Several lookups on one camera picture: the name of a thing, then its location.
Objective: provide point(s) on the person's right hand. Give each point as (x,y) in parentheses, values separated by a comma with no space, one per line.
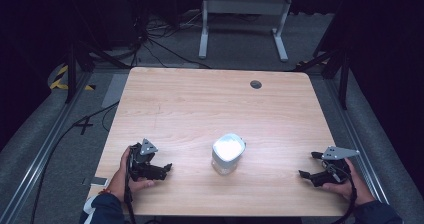
(355,188)

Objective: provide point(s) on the grey round table grommet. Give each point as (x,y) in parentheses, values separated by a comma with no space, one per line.
(255,84)

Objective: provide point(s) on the person's left hand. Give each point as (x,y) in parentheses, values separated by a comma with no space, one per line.
(117,182)

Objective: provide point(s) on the grey metal stand frame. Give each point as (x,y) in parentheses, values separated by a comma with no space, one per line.
(246,6)

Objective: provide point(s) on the aluminium floor rail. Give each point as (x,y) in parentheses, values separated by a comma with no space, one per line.
(40,157)
(358,140)

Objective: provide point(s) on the grey flat floor plate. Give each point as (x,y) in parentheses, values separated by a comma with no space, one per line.
(115,90)

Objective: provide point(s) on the black tripod stand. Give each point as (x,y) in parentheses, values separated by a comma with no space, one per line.
(70,74)
(343,80)

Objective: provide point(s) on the white plastic cup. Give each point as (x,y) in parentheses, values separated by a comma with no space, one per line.
(228,152)

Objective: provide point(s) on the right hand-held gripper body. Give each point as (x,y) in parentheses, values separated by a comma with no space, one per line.
(335,170)

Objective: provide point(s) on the grey tape piece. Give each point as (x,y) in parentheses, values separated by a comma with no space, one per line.
(96,181)

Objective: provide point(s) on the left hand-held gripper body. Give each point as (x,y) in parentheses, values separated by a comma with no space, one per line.
(142,160)

